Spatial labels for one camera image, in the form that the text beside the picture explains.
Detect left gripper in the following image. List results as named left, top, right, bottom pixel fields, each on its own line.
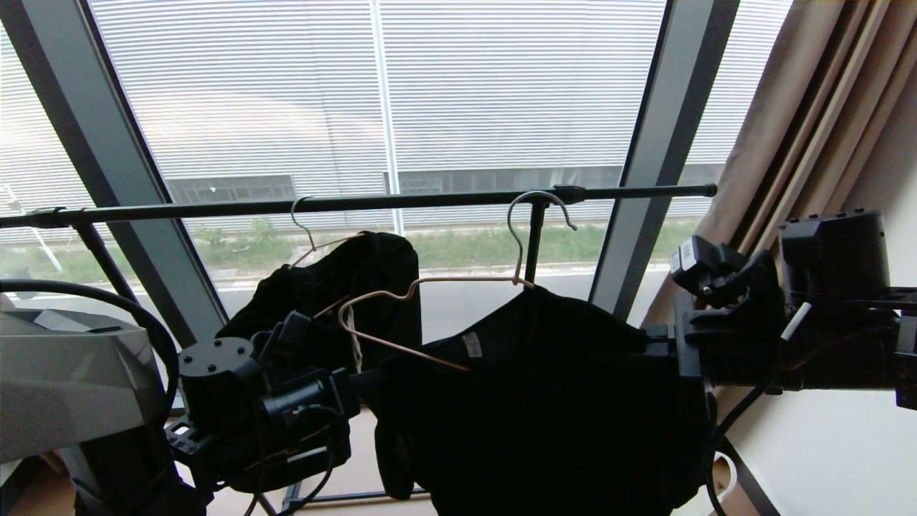
left=261, top=366, right=363, bottom=429

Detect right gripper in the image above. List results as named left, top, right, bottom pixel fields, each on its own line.
left=673, top=290, right=783, bottom=393

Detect black drawstring shorts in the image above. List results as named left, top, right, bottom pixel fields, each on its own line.
left=215, top=231, right=423, bottom=495

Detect pink clothes hanger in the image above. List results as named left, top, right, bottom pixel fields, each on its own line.
left=337, top=190, right=579, bottom=373
left=289, top=196, right=373, bottom=320

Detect black garment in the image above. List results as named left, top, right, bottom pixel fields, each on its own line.
left=373, top=285, right=719, bottom=516

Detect white laundry basket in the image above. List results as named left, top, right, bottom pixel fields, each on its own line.
left=706, top=450, right=739, bottom=504

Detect black clothes rack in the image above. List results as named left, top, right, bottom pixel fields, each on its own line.
left=0, top=183, right=719, bottom=516

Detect brown curtain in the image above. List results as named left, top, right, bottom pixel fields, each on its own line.
left=640, top=0, right=917, bottom=330

